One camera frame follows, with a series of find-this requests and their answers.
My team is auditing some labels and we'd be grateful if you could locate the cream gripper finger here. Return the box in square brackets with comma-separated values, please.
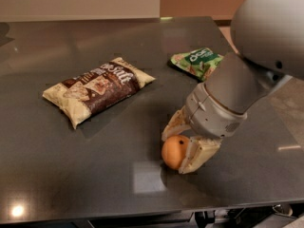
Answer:
[179, 136, 222, 174]
[161, 106, 190, 142]

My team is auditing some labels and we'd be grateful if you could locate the orange fruit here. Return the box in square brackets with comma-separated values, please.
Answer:
[161, 135, 190, 170]

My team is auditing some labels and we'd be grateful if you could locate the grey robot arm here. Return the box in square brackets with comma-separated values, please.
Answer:
[161, 0, 304, 174]

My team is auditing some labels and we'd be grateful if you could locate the green snack bag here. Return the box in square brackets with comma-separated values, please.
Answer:
[170, 47, 223, 82]

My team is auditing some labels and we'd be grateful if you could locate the dark equipment under table edge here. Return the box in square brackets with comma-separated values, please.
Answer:
[194, 203, 304, 228]

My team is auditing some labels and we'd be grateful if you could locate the brown cream snack bag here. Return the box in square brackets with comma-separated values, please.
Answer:
[43, 57, 155, 129]

